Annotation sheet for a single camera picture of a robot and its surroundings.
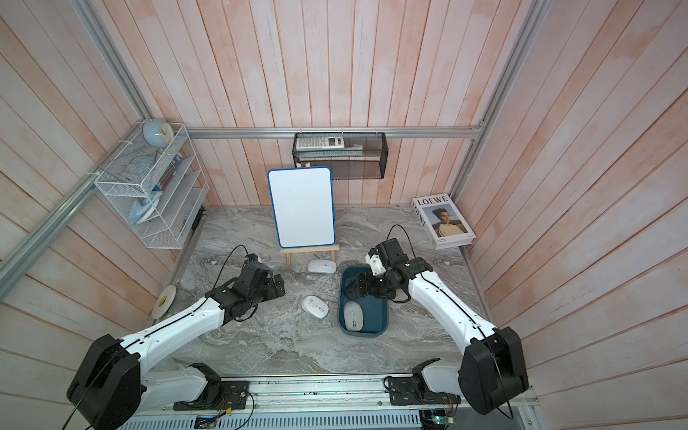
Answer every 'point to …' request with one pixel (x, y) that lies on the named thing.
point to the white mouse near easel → (322, 265)
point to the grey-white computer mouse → (353, 316)
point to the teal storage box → (375, 311)
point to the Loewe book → (443, 221)
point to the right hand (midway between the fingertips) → (362, 288)
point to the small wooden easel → (289, 251)
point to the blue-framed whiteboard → (303, 204)
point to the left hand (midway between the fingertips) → (272, 288)
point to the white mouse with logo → (315, 306)
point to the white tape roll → (163, 302)
